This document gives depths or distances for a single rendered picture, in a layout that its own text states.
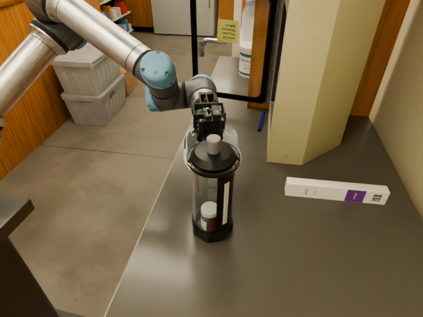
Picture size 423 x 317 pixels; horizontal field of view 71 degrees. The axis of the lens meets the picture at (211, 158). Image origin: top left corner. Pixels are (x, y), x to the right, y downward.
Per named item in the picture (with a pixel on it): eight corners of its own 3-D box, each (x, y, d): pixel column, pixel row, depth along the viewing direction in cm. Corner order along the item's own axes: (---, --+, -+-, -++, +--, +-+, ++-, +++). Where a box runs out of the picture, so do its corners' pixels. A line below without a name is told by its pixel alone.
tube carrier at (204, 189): (238, 238, 70) (246, 170, 57) (193, 244, 69) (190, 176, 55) (228, 204, 78) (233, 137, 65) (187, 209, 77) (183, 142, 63)
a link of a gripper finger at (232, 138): (240, 144, 58) (216, 122, 64) (238, 167, 62) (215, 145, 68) (253, 139, 59) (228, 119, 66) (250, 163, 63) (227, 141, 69)
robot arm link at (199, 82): (187, 98, 90) (215, 95, 91) (189, 116, 82) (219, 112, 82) (184, 73, 86) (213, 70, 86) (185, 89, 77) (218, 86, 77)
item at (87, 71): (126, 73, 319) (120, 41, 299) (100, 98, 272) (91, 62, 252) (90, 71, 325) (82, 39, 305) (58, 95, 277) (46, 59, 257)
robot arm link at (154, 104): (140, 73, 77) (182, 69, 77) (148, 91, 88) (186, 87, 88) (142, 102, 75) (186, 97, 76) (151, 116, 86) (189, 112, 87)
